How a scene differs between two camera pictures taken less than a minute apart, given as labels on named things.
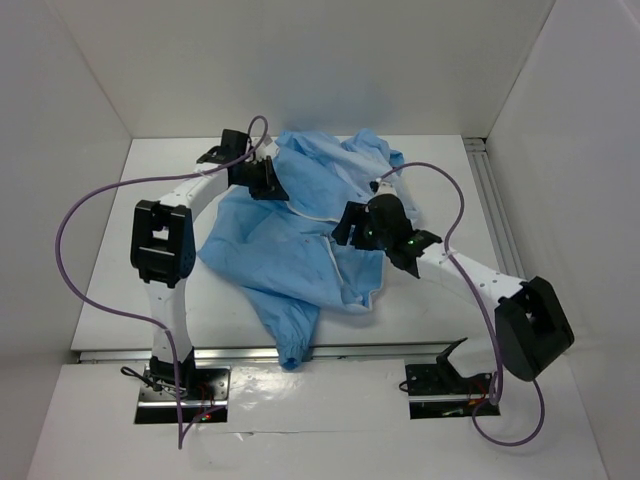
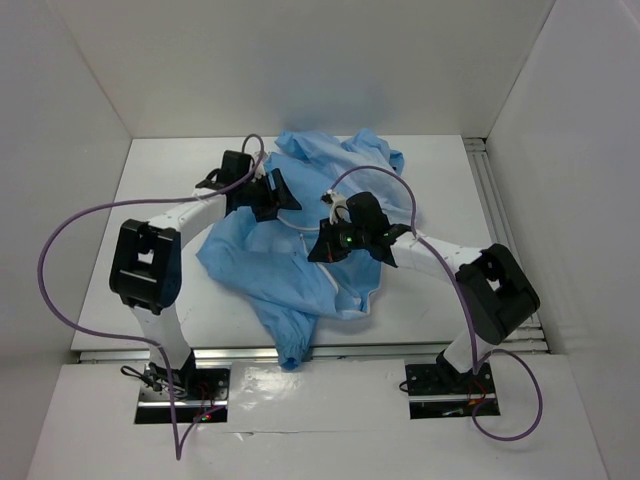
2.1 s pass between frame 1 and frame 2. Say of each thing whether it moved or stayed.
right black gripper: moved
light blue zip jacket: stayed
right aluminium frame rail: stayed
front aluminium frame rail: stayed
